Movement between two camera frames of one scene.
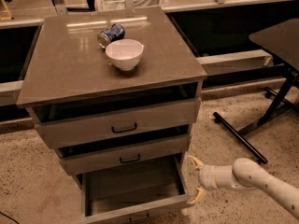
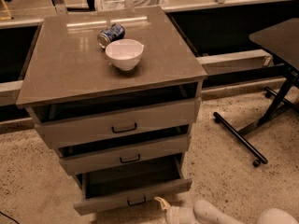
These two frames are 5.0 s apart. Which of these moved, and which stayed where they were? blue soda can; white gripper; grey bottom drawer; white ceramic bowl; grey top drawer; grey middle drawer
Moved: white gripper; grey bottom drawer
Stayed: white ceramic bowl; blue soda can; grey middle drawer; grey top drawer
